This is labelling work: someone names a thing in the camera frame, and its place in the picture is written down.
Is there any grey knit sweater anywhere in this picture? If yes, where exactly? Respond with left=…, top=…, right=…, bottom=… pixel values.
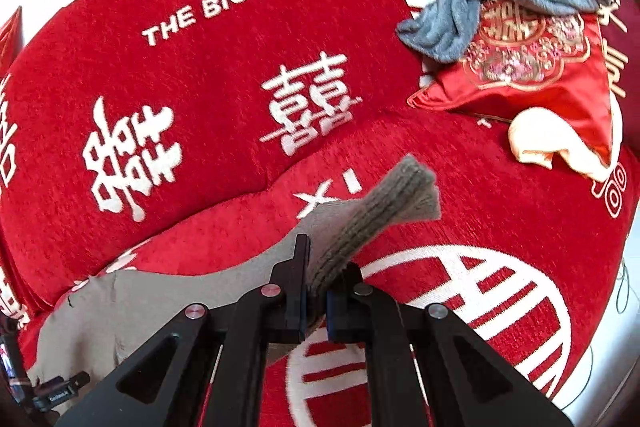
left=27, top=155, right=440, bottom=384

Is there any red wedding bed cover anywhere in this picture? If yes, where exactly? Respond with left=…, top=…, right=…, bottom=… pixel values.
left=43, top=110, right=639, bottom=421

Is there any cream cloth piece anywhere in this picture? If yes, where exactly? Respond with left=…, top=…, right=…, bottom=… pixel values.
left=508, top=107, right=608, bottom=182

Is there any red wedding quilt roll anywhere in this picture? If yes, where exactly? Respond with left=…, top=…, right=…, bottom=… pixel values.
left=1, top=0, right=421, bottom=311

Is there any red embroidered satin pillow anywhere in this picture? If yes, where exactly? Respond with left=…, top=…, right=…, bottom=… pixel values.
left=408, top=0, right=622, bottom=168

